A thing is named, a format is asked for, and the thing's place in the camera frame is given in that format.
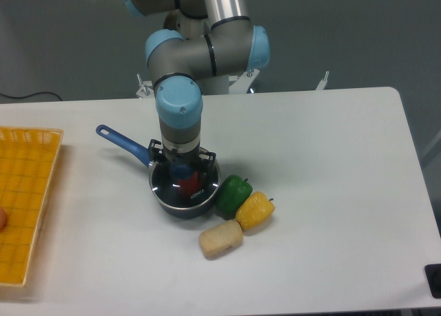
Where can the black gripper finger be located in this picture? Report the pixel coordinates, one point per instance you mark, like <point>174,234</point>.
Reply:
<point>207,164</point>
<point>155,150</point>

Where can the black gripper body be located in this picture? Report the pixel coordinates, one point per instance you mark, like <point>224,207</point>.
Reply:
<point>176,154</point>

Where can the glass pot lid blue knob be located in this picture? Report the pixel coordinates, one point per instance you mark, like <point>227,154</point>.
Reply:
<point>163,181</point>

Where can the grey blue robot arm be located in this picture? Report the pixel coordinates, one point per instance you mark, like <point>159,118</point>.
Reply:
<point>177,63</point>

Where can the red bell pepper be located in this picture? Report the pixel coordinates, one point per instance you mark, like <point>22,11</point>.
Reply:
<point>190,185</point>

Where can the green bell pepper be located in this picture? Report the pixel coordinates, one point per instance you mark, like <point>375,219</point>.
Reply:
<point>232,194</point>

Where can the yellow bell pepper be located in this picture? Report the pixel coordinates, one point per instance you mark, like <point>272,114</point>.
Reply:
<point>254,211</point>

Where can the beige bread piece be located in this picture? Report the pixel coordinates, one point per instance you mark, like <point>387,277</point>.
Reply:
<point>219,238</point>

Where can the yellow woven basket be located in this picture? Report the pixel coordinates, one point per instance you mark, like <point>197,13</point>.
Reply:
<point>28,159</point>

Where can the black object table corner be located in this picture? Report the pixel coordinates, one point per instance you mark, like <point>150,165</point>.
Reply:
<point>433,274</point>

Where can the dark pot blue handle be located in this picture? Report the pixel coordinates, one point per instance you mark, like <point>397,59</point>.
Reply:
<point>141,153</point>

